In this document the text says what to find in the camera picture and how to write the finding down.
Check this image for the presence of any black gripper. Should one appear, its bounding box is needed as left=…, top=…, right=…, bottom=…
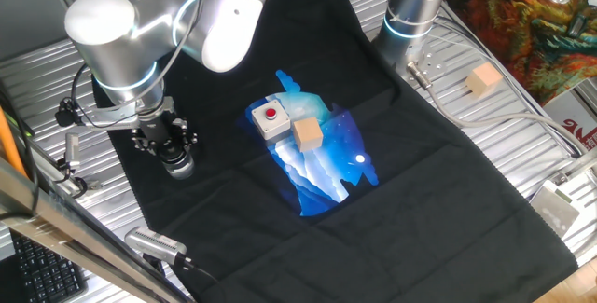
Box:
left=130, top=112, right=200, bottom=158

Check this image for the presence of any clear glass jar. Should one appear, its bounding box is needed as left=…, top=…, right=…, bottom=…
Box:
left=162, top=153, right=196, bottom=181

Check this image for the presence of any grey box with red button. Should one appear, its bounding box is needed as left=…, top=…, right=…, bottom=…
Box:
left=251, top=99, right=293, bottom=141

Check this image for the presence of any wooden cube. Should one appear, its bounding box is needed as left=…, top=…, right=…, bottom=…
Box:
left=292, top=117, right=325, bottom=153
left=464, top=62, right=504, bottom=98

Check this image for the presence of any orange tube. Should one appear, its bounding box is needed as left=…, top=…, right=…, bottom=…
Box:
left=0, top=105, right=29, bottom=178

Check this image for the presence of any black keyboard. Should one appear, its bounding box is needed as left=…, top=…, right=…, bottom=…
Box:
left=8, top=228, right=90, bottom=303

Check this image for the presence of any black cloth with blue print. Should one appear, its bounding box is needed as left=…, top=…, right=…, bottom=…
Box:
left=86, top=0, right=579, bottom=303

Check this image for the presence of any colourful patterned cloth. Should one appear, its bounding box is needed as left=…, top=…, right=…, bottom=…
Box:
left=445, top=0, right=597, bottom=107

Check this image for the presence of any white flat device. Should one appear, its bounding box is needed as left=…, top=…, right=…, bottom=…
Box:
left=530, top=179, right=582, bottom=239

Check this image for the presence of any white panel with red logo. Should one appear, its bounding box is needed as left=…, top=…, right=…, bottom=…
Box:
left=540, top=90, right=597, bottom=158

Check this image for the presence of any small dark metal object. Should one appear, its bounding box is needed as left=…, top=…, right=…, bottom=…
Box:
left=569, top=13, right=590, bottom=39

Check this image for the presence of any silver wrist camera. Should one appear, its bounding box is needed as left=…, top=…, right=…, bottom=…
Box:
left=79, top=96, right=176, bottom=131

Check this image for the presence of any grey looped arm cable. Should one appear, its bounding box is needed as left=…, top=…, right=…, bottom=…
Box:
left=90, top=0, right=211, bottom=111

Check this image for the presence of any small silver exterior camera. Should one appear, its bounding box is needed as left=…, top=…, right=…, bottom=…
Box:
left=64, top=132, right=83, bottom=170

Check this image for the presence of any silver ribbed exterior camera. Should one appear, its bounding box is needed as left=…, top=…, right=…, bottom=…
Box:
left=124, top=227, right=188, bottom=267

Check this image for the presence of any black exterior camera plug cable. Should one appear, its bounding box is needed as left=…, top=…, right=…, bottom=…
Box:
left=174, top=254, right=229, bottom=295

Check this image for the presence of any aluminium frame beam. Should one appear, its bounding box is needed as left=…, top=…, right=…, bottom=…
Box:
left=0, top=156, right=192, bottom=303

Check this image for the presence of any thick grey base cable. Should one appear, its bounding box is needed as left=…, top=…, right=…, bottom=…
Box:
left=405, top=60, right=587, bottom=158

